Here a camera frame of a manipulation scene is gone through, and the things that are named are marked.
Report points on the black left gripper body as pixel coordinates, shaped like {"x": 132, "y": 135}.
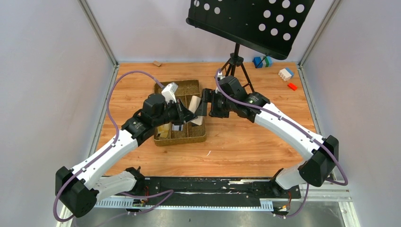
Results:
{"x": 171, "y": 114}

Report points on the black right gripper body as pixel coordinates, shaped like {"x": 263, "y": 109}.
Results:
{"x": 220, "y": 106}

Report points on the beige leather card holder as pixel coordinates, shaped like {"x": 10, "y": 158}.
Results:
{"x": 193, "y": 106}

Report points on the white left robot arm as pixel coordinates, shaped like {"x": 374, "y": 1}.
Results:
{"x": 82, "y": 186}

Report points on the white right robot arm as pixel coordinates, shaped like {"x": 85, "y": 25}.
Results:
{"x": 320, "y": 155}

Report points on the gold VIP card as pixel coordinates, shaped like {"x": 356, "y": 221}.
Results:
{"x": 163, "y": 131}

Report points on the woven straw divided tray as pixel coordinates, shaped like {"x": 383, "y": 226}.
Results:
{"x": 191, "y": 133}

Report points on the small wooden block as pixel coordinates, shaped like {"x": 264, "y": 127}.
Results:
{"x": 158, "y": 64}

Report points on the blue green toy block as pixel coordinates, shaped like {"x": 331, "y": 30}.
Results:
{"x": 262, "y": 62}

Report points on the red toy block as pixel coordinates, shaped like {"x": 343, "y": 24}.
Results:
{"x": 292, "y": 86}

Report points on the white blue toy block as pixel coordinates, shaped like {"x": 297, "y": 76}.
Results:
{"x": 286, "y": 74}

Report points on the black music stand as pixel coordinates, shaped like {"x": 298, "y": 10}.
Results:
{"x": 266, "y": 26}

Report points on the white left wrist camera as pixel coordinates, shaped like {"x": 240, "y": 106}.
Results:
{"x": 168, "y": 92}

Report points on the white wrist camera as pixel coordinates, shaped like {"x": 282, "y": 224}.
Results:
{"x": 219, "y": 75}
{"x": 168, "y": 92}

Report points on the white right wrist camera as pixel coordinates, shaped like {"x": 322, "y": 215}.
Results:
{"x": 219, "y": 75}

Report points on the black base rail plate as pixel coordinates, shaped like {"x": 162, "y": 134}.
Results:
{"x": 209, "y": 190}

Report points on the white slotted cable duct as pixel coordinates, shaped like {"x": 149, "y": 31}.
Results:
{"x": 130, "y": 203}

